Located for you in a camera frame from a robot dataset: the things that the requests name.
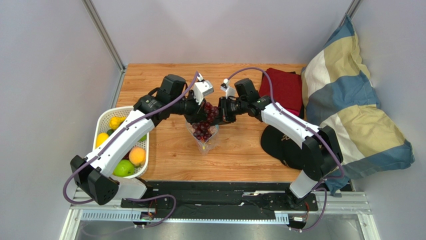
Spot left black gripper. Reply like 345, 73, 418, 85
169, 90, 209, 126

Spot purple grape bunch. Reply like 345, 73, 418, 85
191, 102, 220, 142

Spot clear zip top bag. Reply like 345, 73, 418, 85
186, 122, 219, 155

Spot green apple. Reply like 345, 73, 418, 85
113, 159, 135, 177

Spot yellow lemon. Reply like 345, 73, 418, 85
95, 132, 109, 148

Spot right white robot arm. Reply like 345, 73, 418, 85
219, 78, 343, 201

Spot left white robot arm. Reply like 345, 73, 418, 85
62, 72, 214, 206

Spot folded red cloth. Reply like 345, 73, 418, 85
266, 68, 303, 117

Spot black baseball cap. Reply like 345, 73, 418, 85
260, 125, 305, 170

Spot orange peach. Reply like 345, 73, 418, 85
128, 146, 146, 167

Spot yellow pepper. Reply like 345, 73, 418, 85
109, 116, 126, 131

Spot blue yellow striped pillow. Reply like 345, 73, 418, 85
301, 16, 415, 194

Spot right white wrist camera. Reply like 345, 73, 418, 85
220, 78, 237, 99

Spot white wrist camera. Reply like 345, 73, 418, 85
220, 78, 237, 99
192, 74, 214, 106

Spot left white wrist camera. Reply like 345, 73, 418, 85
192, 74, 214, 106

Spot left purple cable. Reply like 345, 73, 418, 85
62, 71, 177, 229

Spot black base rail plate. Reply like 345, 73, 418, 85
119, 179, 354, 221

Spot aluminium frame post left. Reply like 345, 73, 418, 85
81, 0, 127, 108

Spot aluminium frame post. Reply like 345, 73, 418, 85
339, 0, 363, 26
81, 0, 127, 108

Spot aluminium frame post right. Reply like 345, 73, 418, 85
339, 0, 363, 26

